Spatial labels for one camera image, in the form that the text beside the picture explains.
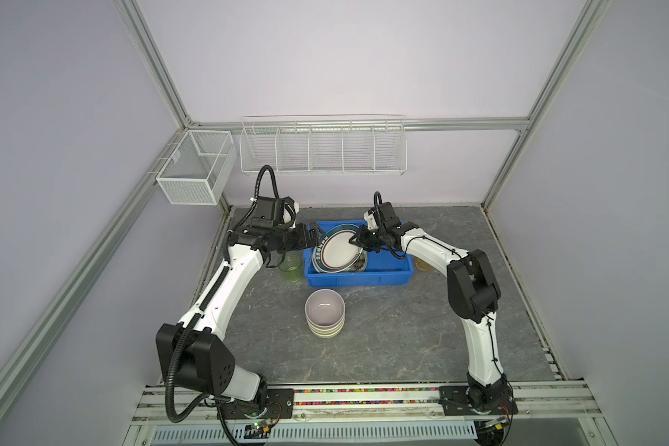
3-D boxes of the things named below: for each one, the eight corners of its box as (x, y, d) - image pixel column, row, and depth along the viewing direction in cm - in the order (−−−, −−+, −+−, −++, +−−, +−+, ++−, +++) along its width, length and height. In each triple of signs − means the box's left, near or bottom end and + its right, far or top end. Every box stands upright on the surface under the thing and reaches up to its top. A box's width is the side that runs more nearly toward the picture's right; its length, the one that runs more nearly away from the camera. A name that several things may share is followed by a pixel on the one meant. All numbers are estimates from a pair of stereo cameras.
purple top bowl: (304, 333, 88) (298, 315, 77) (318, 304, 94) (314, 283, 83) (334, 345, 85) (332, 329, 74) (346, 314, 92) (346, 295, 81)
